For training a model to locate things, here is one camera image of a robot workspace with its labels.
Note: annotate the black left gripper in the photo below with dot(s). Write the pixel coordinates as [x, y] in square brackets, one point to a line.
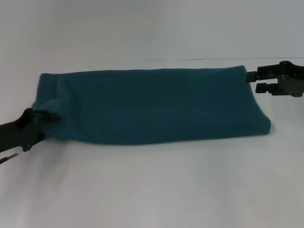
[19, 133]

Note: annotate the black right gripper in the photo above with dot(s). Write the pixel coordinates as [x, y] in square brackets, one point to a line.
[291, 80]

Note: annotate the teal blue t-shirt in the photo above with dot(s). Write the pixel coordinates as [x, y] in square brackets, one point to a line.
[152, 107]

